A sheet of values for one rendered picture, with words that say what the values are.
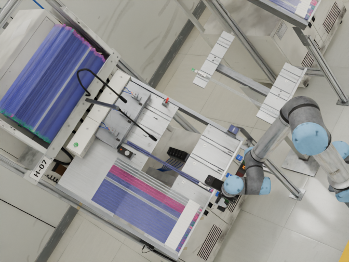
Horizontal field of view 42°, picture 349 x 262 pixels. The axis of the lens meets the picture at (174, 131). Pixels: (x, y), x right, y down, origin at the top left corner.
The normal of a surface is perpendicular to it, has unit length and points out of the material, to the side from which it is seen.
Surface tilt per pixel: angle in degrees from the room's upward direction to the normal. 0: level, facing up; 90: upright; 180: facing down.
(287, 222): 0
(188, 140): 0
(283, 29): 90
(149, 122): 43
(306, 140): 83
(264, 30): 0
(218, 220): 90
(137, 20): 90
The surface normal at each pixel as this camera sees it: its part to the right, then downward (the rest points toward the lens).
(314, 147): -0.07, 0.69
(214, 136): 0.01, -0.25
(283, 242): -0.58, -0.52
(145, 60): 0.64, 0.18
